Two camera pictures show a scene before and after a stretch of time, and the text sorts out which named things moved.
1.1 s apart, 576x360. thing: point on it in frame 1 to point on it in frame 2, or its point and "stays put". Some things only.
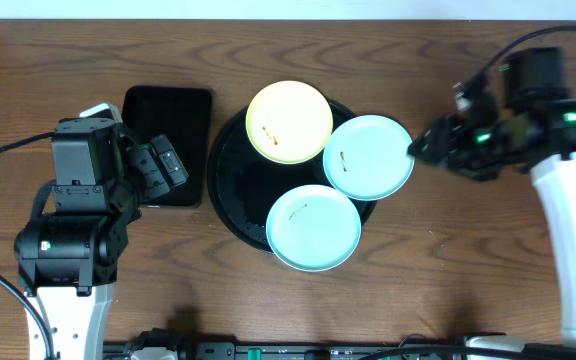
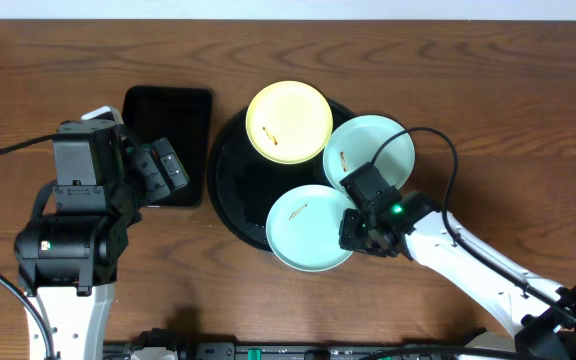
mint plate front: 313,228 stays put
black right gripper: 449,131 to 388,254
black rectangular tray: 182,114 stays put
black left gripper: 153,167 stays put
